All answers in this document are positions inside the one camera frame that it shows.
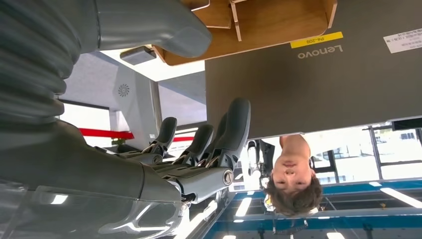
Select person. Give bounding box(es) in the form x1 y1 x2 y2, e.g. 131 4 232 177
263 133 324 218

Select red barrier belt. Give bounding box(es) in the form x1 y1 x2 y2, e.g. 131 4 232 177
78 127 195 143

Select silver kiosk stand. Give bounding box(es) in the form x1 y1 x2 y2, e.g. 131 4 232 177
110 64 163 151

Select small black square device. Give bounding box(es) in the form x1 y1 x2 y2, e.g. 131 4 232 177
119 45 158 66

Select wooden compartment box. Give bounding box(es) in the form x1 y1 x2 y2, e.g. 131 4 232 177
152 0 338 67

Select grey laptop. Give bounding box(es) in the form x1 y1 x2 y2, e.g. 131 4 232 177
204 0 422 140

